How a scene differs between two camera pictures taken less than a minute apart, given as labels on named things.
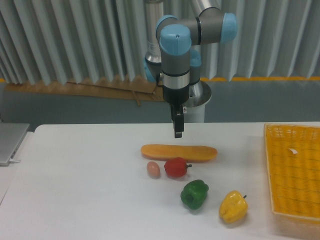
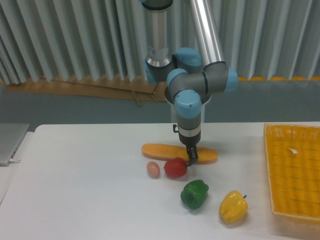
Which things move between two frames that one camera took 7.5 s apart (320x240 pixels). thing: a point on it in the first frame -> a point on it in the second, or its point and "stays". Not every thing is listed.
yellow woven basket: [293, 160] stays
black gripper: [176, 98] -> [191, 142]
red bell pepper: [176, 166] stays
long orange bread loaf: [191, 153] stays
